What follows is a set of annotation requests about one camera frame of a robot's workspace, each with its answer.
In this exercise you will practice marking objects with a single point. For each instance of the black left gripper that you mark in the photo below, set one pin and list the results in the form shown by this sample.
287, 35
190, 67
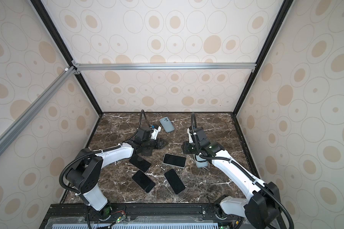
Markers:
159, 145

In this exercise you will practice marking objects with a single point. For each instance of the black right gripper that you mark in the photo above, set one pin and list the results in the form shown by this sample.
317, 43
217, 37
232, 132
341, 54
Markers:
186, 145

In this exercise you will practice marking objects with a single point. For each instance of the white-edged phone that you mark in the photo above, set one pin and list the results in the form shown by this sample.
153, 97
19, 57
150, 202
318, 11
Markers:
173, 160

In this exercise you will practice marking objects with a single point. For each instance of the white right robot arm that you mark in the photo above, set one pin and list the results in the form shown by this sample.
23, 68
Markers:
260, 205

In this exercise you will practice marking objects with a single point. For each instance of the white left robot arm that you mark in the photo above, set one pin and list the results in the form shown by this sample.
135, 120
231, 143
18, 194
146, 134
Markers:
82, 174

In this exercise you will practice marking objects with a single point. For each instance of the light blue case far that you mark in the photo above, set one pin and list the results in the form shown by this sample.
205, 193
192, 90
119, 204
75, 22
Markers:
167, 124

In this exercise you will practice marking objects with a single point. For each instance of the light blue case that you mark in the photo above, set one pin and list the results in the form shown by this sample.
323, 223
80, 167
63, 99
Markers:
200, 162
167, 124

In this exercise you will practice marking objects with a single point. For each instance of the light blue case right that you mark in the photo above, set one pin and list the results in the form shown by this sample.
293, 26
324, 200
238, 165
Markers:
200, 162

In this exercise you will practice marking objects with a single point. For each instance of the black phone case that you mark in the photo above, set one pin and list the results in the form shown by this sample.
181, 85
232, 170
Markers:
140, 163

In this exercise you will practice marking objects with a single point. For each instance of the purple-edged phone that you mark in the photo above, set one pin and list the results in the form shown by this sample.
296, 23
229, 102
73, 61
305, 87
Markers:
143, 181

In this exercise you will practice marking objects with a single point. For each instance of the blue-edged phone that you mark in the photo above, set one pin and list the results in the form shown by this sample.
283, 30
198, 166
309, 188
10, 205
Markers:
174, 181

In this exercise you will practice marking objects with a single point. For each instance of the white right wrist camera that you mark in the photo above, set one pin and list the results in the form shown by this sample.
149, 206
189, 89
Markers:
198, 137

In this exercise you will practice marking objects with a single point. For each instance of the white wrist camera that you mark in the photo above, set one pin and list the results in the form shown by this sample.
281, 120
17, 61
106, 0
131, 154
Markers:
146, 133
198, 137

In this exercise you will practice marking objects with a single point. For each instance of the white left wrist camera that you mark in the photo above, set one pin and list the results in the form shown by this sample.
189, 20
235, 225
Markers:
146, 133

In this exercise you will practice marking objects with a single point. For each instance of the horizontal aluminium frame bar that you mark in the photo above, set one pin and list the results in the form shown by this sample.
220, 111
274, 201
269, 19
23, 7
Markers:
173, 66

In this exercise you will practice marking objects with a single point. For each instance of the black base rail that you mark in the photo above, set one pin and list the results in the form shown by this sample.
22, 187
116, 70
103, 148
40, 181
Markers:
141, 216

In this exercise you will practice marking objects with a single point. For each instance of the diagonal aluminium frame bar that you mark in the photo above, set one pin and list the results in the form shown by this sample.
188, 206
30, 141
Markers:
21, 123

